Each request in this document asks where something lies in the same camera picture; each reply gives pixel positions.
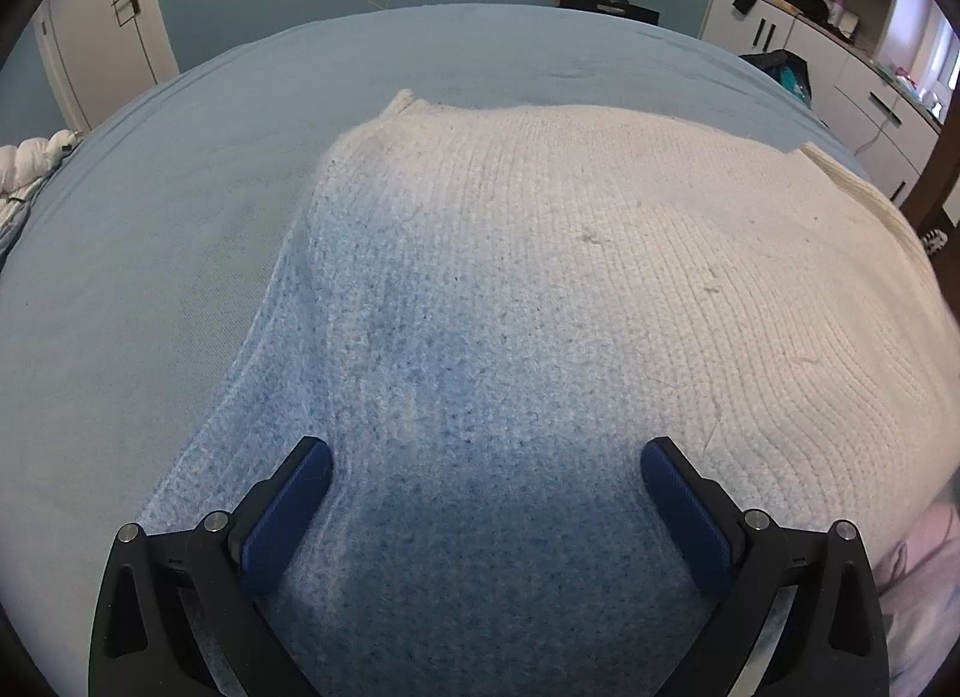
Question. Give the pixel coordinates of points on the white low cabinet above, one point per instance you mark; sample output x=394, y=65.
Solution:
x=840, y=75

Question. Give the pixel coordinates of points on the black box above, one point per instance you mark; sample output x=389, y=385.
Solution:
x=607, y=6

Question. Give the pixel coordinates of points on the pink clothing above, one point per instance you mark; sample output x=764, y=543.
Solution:
x=922, y=607

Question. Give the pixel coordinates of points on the window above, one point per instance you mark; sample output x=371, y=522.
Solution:
x=915, y=22

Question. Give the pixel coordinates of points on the brown wooden chair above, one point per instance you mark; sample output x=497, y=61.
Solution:
x=941, y=187

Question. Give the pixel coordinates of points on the dark bag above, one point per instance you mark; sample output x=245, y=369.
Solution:
x=784, y=71

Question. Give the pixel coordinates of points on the blue and cream knit sweater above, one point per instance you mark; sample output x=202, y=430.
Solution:
x=562, y=254

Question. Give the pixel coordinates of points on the white door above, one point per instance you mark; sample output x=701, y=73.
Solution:
x=90, y=30

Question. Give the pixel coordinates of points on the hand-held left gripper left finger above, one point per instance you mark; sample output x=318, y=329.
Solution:
x=289, y=509

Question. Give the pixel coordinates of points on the white puffy quilt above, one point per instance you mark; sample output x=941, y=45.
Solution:
x=30, y=157

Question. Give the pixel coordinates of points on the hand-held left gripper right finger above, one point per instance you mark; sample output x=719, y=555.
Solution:
x=686, y=509

